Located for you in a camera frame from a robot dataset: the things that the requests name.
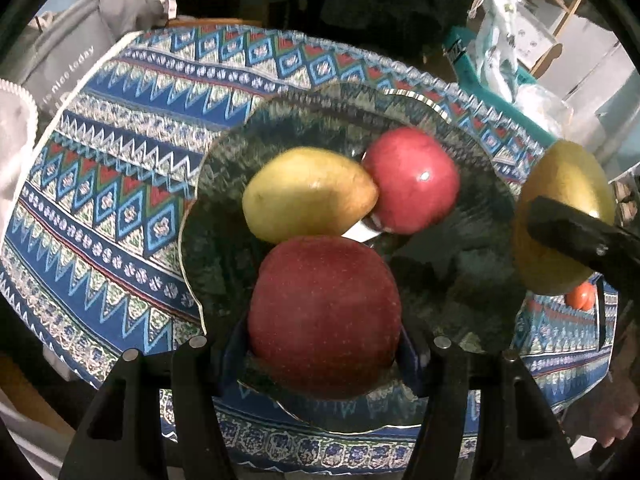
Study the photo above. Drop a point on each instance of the grey tote bag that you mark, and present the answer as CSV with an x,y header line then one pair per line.
x,y
65,50

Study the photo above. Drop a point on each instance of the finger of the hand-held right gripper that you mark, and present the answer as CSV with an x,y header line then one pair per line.
x,y
575,235

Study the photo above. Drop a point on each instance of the yellow mango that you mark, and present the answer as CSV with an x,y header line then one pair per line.
x,y
560,175
305,192

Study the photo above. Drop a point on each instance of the person's right hand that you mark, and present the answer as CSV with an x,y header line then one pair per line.
x,y
616,425

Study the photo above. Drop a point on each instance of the small tangerine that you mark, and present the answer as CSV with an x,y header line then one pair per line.
x,y
580,298

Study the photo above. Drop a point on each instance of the red apple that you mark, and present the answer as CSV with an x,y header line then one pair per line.
x,y
415,180
325,310

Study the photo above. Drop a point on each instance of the teal plastic bin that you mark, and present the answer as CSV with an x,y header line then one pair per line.
x,y
465,62

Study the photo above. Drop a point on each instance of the blue patterned tablecloth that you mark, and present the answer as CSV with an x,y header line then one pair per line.
x,y
125,160

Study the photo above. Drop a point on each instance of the clear plastic bag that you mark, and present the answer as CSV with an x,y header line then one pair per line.
x,y
545,107

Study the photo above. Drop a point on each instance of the white fleece cloth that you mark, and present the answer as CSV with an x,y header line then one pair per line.
x,y
12,150

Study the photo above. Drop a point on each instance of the white printed rice bag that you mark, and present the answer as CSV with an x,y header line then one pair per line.
x,y
505,25

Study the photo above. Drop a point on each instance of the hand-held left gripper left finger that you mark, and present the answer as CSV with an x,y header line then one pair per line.
x,y
232,355

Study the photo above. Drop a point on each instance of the white foam box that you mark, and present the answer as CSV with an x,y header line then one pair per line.
x,y
527,40

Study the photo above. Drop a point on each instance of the wooden shelf rack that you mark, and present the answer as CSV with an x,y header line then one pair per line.
x,y
562,7

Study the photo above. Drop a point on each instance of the grey clothing pile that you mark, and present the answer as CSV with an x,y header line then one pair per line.
x,y
127,5

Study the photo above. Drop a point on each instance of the clear glass plate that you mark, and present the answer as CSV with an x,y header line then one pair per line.
x,y
450,270

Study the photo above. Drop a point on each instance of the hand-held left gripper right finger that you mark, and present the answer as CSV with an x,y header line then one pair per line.
x,y
412,365

